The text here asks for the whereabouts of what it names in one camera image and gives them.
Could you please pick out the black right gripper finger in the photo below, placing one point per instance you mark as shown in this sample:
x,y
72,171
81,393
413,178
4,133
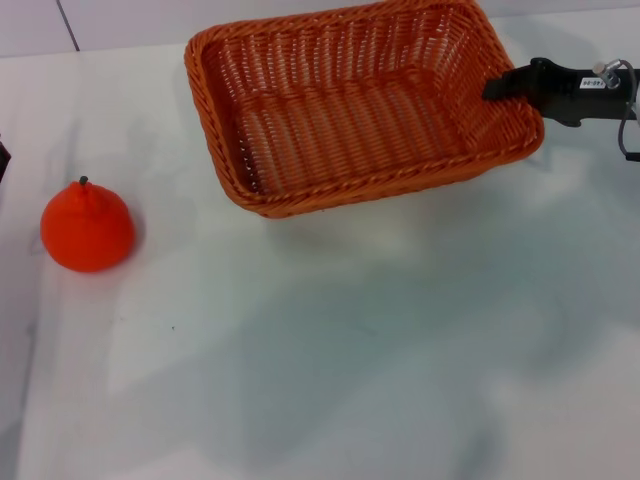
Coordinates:
x,y
510,85

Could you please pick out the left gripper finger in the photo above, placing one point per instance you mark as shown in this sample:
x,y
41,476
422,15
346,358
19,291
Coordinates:
x,y
4,160

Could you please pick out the orange toy fruit with stem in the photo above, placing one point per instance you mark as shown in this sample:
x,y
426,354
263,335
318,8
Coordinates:
x,y
85,235

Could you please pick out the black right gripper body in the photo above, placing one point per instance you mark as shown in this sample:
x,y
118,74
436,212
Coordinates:
x,y
560,95

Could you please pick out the orange woven wicker basket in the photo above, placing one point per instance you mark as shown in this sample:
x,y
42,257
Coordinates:
x,y
350,130

